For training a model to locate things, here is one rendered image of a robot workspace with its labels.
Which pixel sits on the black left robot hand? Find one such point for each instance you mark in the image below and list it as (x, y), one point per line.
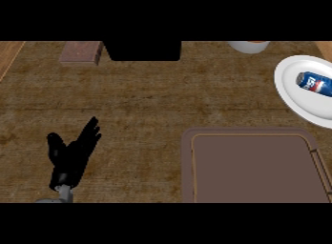
(73, 152)

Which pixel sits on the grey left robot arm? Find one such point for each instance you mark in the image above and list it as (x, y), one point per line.
(64, 194)

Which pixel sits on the white round plate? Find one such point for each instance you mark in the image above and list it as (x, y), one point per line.
(309, 101)

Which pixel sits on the blue soda can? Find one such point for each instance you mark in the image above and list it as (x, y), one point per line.
(318, 84)

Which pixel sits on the brown rectangular tray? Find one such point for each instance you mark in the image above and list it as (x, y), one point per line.
(258, 166)

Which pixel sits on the white round cup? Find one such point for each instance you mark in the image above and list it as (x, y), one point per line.
(249, 46)

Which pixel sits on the reddish brown wooden block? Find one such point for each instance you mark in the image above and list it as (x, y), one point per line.
(82, 52)

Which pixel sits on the black box appliance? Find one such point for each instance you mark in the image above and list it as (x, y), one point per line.
(145, 50)

